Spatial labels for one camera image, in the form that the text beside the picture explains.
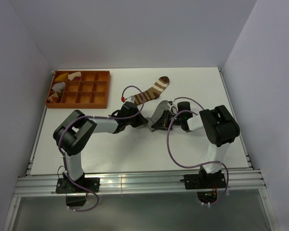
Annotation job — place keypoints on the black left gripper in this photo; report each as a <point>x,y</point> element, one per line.
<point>141,120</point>

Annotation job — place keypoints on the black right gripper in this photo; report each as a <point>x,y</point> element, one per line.
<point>162,123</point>

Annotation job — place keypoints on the grey sock with black stripes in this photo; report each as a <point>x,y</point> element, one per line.
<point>162,106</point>

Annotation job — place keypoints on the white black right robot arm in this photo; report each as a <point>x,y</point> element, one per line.
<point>220,128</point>

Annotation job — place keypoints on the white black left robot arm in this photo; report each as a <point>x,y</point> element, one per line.
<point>75,131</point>

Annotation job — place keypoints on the brown striped sock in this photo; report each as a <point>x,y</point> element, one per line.
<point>153,92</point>

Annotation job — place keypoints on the orange wooden compartment tray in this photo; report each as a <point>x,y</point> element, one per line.
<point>91,92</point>

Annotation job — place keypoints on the white maroon rolled sock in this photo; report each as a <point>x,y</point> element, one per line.
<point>74,76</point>

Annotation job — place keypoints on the orange white rolled sock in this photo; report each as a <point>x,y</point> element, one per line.
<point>55,97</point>

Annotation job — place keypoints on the yellow rolled sock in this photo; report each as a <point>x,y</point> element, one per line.
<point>62,77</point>

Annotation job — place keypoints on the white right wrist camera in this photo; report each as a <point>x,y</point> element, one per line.
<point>170,104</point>

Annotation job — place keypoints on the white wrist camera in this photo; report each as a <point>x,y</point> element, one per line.
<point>130,99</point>
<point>170,104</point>

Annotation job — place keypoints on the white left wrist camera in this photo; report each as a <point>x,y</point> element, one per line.
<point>130,99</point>

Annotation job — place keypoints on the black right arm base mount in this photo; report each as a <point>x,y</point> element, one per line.
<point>205,181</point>

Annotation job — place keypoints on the aluminium table edge rail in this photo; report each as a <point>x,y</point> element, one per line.
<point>234,115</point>

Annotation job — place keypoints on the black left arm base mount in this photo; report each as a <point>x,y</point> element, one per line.
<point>77,192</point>

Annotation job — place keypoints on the aluminium front frame rail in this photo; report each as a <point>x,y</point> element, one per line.
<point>134,183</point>

